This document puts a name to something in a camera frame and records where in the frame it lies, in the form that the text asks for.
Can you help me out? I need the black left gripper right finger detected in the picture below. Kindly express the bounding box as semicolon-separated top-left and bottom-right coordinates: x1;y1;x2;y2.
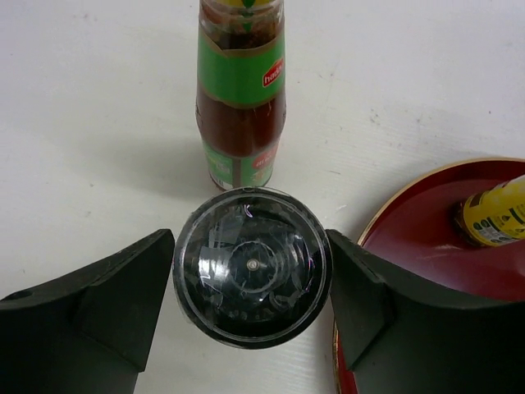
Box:
327;230;524;393

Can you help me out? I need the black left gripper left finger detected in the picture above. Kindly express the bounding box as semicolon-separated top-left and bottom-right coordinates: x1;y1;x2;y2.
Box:
1;229;175;393

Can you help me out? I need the small yellow label bottle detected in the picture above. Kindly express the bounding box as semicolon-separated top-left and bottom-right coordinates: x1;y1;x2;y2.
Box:
453;175;524;247

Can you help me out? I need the green label sauce bottle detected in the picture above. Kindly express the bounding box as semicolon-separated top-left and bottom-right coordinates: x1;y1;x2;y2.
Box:
195;1;286;190

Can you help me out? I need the red round tray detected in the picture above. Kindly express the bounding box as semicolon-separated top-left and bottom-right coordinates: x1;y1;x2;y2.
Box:
330;156;525;394

